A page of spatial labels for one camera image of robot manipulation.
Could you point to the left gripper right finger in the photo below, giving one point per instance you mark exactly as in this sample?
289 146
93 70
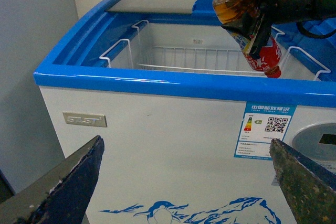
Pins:
309 188

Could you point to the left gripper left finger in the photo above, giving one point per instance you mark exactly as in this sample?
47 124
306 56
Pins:
63 194

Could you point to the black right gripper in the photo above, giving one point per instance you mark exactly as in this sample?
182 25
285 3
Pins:
259 28

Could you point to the red iced tea bottle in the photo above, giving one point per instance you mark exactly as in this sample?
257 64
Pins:
270 55

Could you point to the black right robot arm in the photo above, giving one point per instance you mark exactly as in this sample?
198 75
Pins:
308 10

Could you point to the glass sliding freezer lid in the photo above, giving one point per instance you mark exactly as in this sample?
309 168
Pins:
180 7

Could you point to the white chest freezer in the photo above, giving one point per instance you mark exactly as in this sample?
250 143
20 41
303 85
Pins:
182 147

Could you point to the white wire freezer basket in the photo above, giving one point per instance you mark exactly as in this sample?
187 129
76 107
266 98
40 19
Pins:
178 48

